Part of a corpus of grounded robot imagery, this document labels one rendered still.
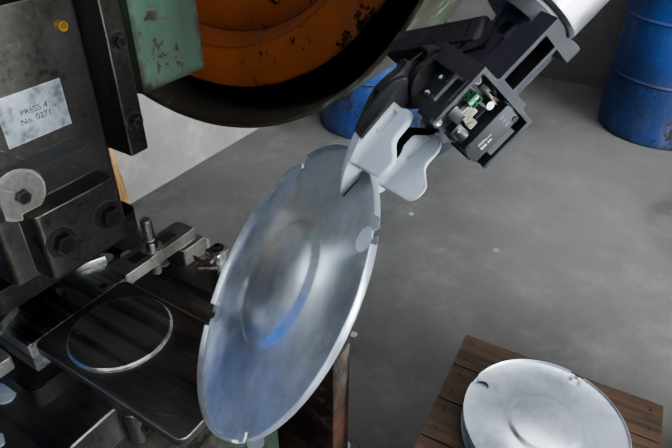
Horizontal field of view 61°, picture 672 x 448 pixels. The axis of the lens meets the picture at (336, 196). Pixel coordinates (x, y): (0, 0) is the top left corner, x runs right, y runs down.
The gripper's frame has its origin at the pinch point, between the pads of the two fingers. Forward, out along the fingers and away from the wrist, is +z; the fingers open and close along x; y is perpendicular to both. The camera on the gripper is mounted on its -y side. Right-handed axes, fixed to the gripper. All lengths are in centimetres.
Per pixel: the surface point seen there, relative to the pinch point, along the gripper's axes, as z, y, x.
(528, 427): 19, -9, 72
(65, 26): 8.8, -21.1, -23.2
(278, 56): -1.2, -35.3, 1.2
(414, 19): -15.5, -16.1, 2.7
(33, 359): 44.7, -16.5, -5.1
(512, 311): 16, -69, 131
